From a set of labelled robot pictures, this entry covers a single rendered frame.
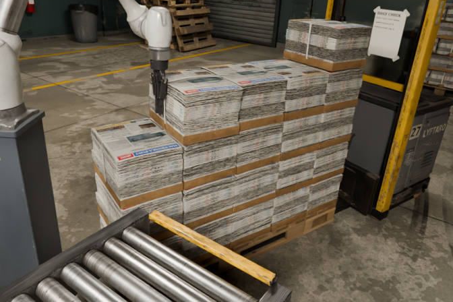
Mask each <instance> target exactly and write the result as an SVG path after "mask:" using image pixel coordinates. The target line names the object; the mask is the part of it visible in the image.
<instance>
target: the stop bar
mask: <svg viewBox="0 0 453 302"><path fill-rule="evenodd" d="M148 216H149V219H150V220H153V221H154V222H156V223H158V224H160V225H161V226H163V227H165V228H167V229H168V230H170V231H172V232H174V233H176V234H178V235H179V236H181V237H183V238H185V239H187V240H188V241H191V242H192V243H194V244H196V245H197V246H199V247H201V248H203V249H205V250H206V251H209V252H210V253H212V254H214V255H215V256H217V257H219V258H221V259H222V260H224V261H226V262H228V263H230V264H232V265H234V266H235V267H237V268H239V269H240V270H242V271H244V272H246V273H248V274H250V275H251V276H253V277H255V278H257V279H258V280H261V281H262V282H264V283H266V284H268V285H269V286H272V285H273V284H274V283H275V282H276V280H277V274H275V273H273V272H271V271H269V270H267V269H265V268H263V267H261V266H259V265H257V264H256V263H254V262H252V261H250V260H248V259H247V258H245V257H243V256H241V255H239V254H237V253H235V252H234V251H231V250H230V249H227V248H226V247H224V246H222V245H220V244H218V243H216V242H215V241H213V240H211V239H209V238H207V237H205V236H203V235H201V234H199V233H197V232H195V231H194V230H192V229H190V228H188V227H186V226H184V225H183V224H181V223H179V222H177V221H175V220H173V219H172V218H169V217H168V216H165V215H164V214H162V213H160V212H158V211H156V210H154V211H152V212H151V213H149V215H148Z"/></svg>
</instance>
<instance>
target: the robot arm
mask: <svg viewBox="0 0 453 302"><path fill-rule="evenodd" d="M119 1H120V3H121V4H122V6H123V8H124V9H125V11H126V13H127V21H128V23H129V25H130V27H131V29H132V30H133V32H134V33H135V34H136V35H138V36H139V37H141V38H144V39H146V40H147V41H148V57H149V59H150V68H151V69H153V73H150V75H151V78H152V90H153V95H154V96H155V113H162V100H163V98H165V96H166V90H167V83H168V79H166V78H165V70H166V69H168V63H169V61H168V60H169V59H170V49H171V48H170V45H171V40H172V34H173V24H172V18H171V13H170V11H169V10H168V9H167V8H165V7H151V8H150V10H149V9H148V8H147V7H146V6H145V5H140V4H138V3H137V2H136V1H135V0H119ZM27 4H28V0H0V129H5V130H14V129H16V128H17V127H18V125H20V124H21V123H23V122H24V121H25V120H27V119H29V118H30V117H31V116H33V115H35V114H37V113H39V112H38V108H30V107H25V104H24V97H23V88H22V78H21V73H20V67H19V64H18V59H19V56H20V51H21V47H22V41H21V39H20V37H19V35H17V33H18V30H19V27H20V24H21V21H22V18H23V15H24V12H25V10H26V6H27Z"/></svg>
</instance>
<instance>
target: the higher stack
mask: <svg viewBox="0 0 453 302"><path fill-rule="evenodd" d="M371 29H372V27H370V26H364V25H360V24H350V23H346V22H344V23H342V22H338V21H334V20H324V19H300V20H289V23H288V28H287V29H286V42H285V48H286V49H285V51H288V52H291V53H296V54H298V55H303V56H306V59H307V57H311V58H314V59H319V60H322V61H326V62H329V63H342V62H347V61H358V60H364V59H366V57H367V54H368V48H369V47H367V46H368V44H369V43H368V42H369V41H368V40H369V39H370V35H371V34H370V33H371ZM284 60H286V61H291V62H293V63H298V64H300V65H305V66H306V67H310V68H313V69H317V70H320V71H323V72H325V73H328V74H329V78H328V79H329V80H328V82H327V88H326V92H325V93H326V96H325V101H324V102H325V103H324V105H329V104H334V103H338V102H344V101H348V100H354V99H358V96H359V92H360V91H359V89H360V88H361V85H362V80H363V78H362V77H363V71H364V70H363V69H361V68H360V67H358V68H353V69H344V70H339V71H328V70H325V69H321V68H319V67H314V66H311V65H307V64H304V63H300V62H297V61H293V60H290V59H284ZM354 112H355V107H347V108H344V109H338V110H335V111H330V112H326V113H324V112H323V113H322V118H321V119H322V120H321V123H320V128H319V130H318V131H319V132H320V138H319V141H318V143H323V142H327V141H330V140H333V139H336V138H341V137H343V136H346V135H350V134H351V133H352V131H351V130H352V126H353V124H352V122H353V118H354ZM347 148H348V142H343V143H341V144H337V145H334V146H330V147H327V148H323V149H321V150H315V151H316V152H317V153H316V154H317V155H316V158H315V163H314V166H313V168H314V170H313V177H312V178H315V177H318V176H320V175H324V174H326V173H330V172H332V171H335V170H338V169H341V168H343V166H344V162H345V158H346V156H347V152H348V150H347ZM342 176H343V175H342V174H339V175H336V176H333V177H331V178H328V179H325V180H323V181H320V182H317V183H314V184H311V185H310V189H309V193H310V194H309V201H308V205H307V211H308V210H310V209H312V208H315V207H317V206H320V205H322V204H325V203H326V202H329V201H332V200H335V199H336V198H337V197H338V192H339V187H340V182H341V181H342ZM335 209H336V204H333V205H331V206H328V207H327V208H324V209H322V210H320V211H317V212H315V213H313V214H310V215H309V216H305V217H304V218H305V225H304V229H303V234H306V233H308V232H311V231H313V230H315V229H317V228H319V227H322V226H324V225H325V224H328V223H329V222H332V221H333V220H334V212H335Z"/></svg>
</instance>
